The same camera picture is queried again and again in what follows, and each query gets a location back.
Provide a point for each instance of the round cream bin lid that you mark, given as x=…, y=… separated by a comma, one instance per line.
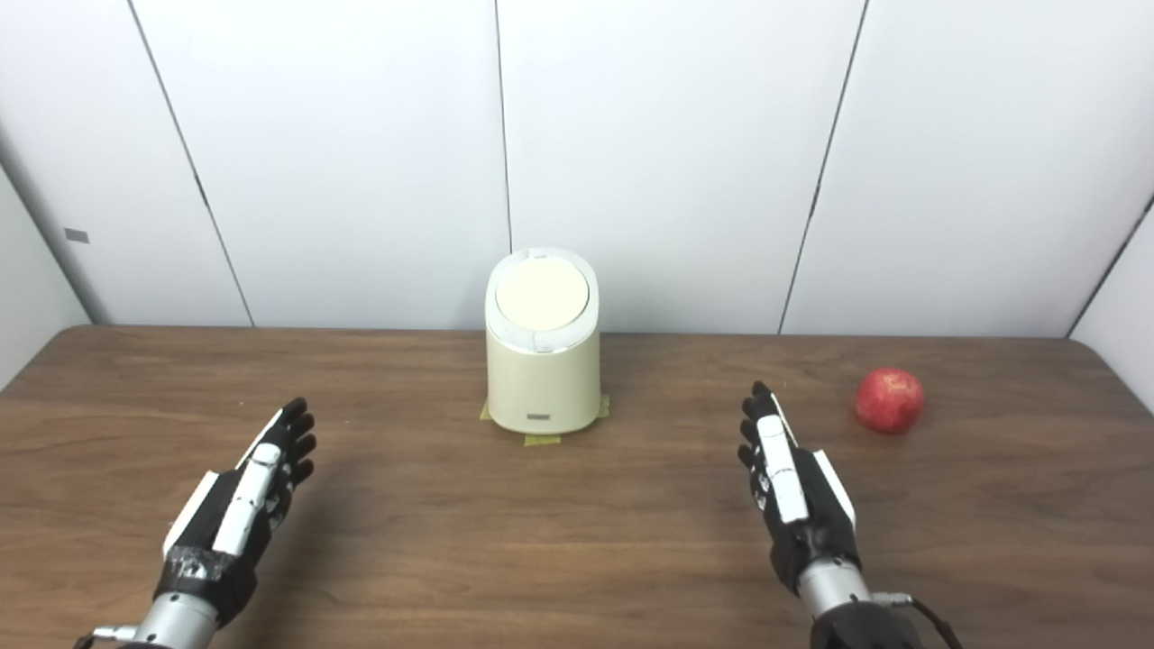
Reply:
x=541, y=293

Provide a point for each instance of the cream-colored bin body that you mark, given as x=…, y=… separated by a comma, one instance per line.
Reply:
x=544, y=383

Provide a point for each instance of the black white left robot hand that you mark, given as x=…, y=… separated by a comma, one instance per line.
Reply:
x=236, y=514

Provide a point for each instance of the red apple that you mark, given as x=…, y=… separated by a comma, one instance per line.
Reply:
x=890, y=401

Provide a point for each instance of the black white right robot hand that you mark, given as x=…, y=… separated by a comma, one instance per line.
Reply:
x=802, y=514

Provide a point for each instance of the grey wall sticker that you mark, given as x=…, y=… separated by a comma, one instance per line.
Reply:
x=77, y=235

